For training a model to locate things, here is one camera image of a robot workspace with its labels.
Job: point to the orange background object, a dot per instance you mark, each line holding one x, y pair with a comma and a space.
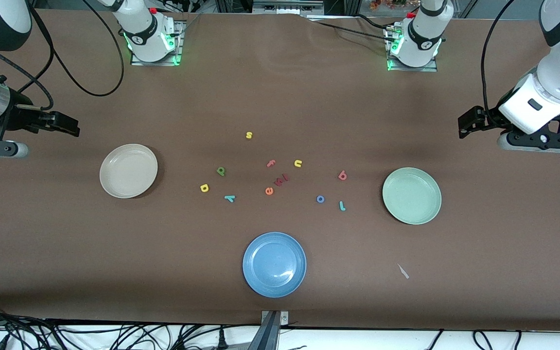
387, 5

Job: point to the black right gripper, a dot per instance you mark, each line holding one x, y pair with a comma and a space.
17, 116

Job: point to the teal foam letter y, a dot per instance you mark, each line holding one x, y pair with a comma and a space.
230, 197

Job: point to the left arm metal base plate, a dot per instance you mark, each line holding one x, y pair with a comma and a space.
413, 70

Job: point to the pale green plate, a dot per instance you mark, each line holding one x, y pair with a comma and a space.
411, 196

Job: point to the silver table edge bracket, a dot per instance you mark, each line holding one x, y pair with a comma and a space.
284, 318

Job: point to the brown table cover sheet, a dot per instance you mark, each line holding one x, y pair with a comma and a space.
280, 97

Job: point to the grey metal device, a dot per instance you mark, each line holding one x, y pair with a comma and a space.
287, 7

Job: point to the grey camera stand pole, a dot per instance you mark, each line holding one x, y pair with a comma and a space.
265, 338

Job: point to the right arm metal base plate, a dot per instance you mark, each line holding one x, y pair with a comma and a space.
180, 39

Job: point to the grey tape scrap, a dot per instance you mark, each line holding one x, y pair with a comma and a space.
403, 271

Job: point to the pink foam letter f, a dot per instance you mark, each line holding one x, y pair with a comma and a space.
271, 164

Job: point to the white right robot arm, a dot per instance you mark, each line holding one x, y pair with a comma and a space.
148, 34

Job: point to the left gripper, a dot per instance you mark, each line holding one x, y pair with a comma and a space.
488, 119

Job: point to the salmon foam letter b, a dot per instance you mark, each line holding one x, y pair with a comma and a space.
340, 174

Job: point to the blue plate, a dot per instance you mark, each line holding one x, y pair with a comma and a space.
274, 265

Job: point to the beige brown plate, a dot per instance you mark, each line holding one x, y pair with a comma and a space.
128, 171

